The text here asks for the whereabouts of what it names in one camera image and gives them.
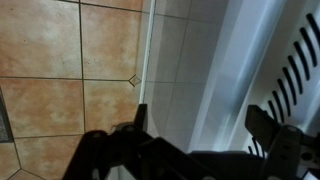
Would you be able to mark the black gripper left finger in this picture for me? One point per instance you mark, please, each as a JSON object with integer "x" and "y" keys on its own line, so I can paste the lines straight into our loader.
{"x": 141, "y": 116}

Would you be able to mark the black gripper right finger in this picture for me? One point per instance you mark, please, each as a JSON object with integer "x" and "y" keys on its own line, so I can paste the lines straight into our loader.
{"x": 263, "y": 123}

